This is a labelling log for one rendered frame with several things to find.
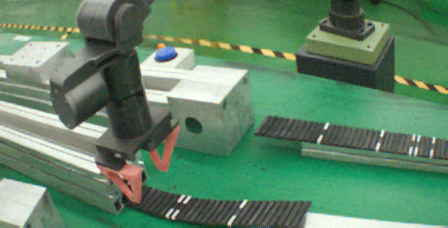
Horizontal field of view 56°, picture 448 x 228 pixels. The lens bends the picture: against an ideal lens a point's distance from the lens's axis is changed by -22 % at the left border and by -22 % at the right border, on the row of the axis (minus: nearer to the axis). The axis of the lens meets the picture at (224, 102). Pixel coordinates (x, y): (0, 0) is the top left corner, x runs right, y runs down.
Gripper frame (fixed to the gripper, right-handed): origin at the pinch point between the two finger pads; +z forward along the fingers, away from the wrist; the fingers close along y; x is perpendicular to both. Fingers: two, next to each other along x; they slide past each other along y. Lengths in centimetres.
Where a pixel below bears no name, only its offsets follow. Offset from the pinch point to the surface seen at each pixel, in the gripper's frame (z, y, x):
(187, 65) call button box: 0.6, -32.8, -12.3
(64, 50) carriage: -7.0, -22.5, -36.3
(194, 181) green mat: 4.6, -7.0, 2.7
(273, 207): 0.8, -1.2, 17.9
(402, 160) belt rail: 3.6, -17.6, 33.4
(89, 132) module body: -4.0, -2.7, -12.2
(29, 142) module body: -4.0, 4.0, -22.6
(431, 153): 1.2, -17.1, 38.7
